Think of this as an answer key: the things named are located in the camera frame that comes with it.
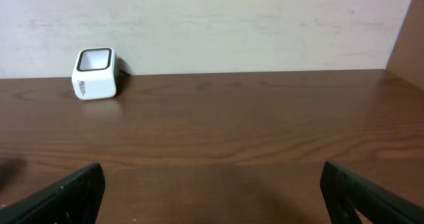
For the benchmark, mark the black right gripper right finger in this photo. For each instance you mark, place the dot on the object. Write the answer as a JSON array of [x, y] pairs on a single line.
[[347, 194]]

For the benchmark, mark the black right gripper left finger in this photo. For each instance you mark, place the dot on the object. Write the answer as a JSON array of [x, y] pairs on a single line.
[[75, 198]]

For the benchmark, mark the white barcode scanner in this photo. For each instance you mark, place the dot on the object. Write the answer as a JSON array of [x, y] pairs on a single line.
[[95, 74]]

